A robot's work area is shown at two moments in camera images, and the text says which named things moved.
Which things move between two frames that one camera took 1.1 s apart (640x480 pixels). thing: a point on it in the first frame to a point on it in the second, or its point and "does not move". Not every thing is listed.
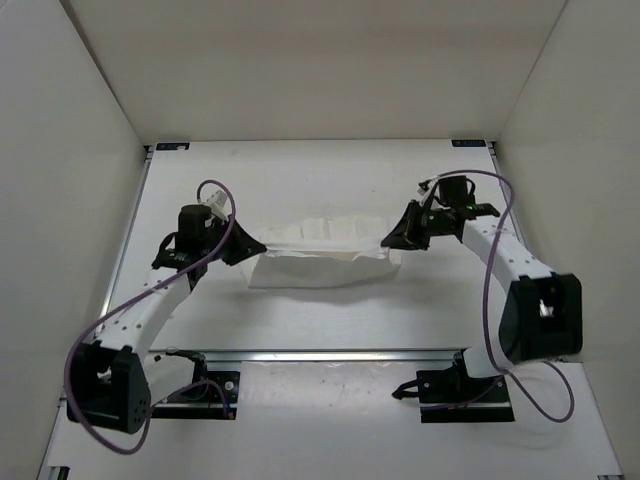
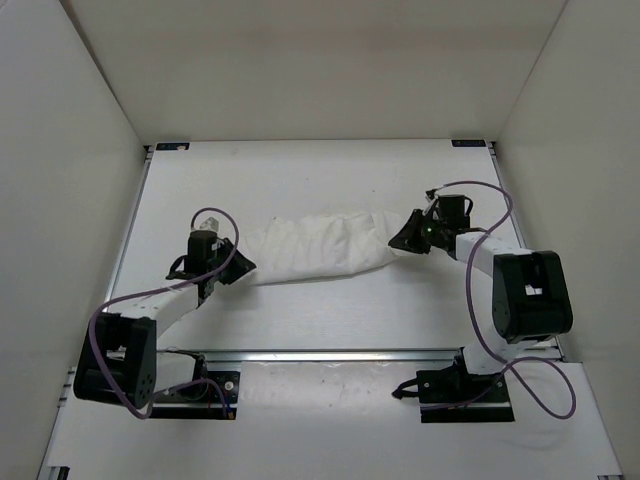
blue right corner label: (469, 143) does not move
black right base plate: (450, 396) does not move
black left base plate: (203, 400) does not move
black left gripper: (245, 245) to (241, 267)
